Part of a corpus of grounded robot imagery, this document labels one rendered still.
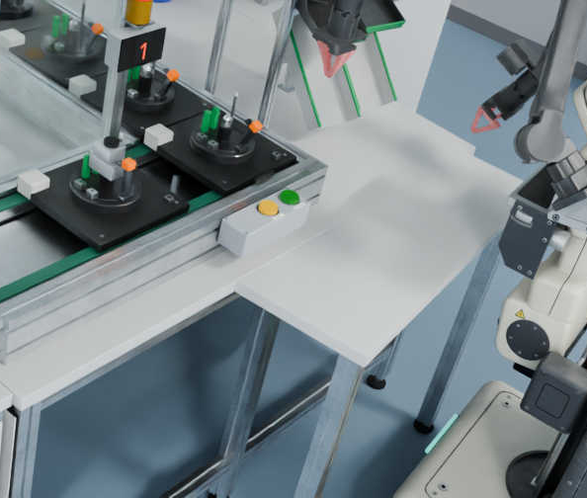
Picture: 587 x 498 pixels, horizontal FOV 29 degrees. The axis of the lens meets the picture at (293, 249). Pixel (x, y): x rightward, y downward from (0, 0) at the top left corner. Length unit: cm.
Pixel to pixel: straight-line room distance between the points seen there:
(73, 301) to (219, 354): 141
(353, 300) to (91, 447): 103
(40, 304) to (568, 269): 117
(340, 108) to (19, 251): 87
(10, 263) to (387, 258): 82
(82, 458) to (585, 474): 129
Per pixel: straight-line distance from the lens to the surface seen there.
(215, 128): 248
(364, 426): 330
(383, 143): 286
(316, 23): 251
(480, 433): 299
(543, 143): 220
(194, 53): 306
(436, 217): 263
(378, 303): 230
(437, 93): 519
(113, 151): 216
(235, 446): 279
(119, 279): 209
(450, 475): 285
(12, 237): 218
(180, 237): 217
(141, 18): 223
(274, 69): 256
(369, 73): 274
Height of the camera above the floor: 223
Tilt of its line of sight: 35 degrees down
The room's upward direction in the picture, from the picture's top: 15 degrees clockwise
